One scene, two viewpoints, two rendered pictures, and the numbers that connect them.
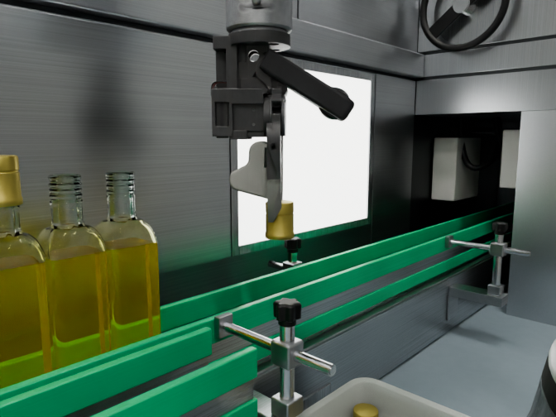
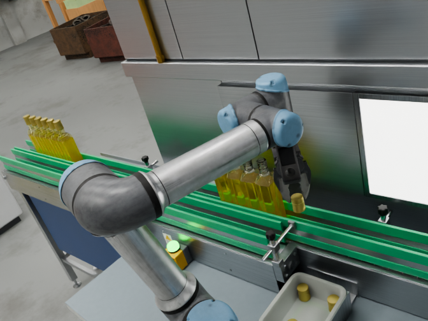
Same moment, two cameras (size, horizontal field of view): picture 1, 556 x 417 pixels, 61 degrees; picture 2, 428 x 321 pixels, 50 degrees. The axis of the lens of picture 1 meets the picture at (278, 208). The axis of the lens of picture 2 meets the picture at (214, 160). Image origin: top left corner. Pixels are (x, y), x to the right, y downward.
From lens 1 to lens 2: 131 cm
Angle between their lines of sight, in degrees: 89
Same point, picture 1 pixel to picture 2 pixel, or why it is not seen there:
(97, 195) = not seen: hidden behind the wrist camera
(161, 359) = (262, 221)
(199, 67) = (334, 104)
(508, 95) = not seen: outside the picture
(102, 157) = not seen: hidden behind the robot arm
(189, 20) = (328, 80)
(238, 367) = (260, 239)
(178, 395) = (241, 233)
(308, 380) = (339, 271)
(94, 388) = (244, 217)
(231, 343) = (300, 232)
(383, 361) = (414, 307)
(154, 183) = (315, 152)
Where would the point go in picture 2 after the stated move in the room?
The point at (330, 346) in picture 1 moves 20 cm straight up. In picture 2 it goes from (355, 268) to (347, 213)
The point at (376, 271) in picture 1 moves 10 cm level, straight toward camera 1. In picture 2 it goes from (413, 258) to (372, 262)
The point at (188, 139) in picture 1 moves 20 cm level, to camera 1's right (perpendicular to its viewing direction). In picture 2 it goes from (330, 137) to (354, 172)
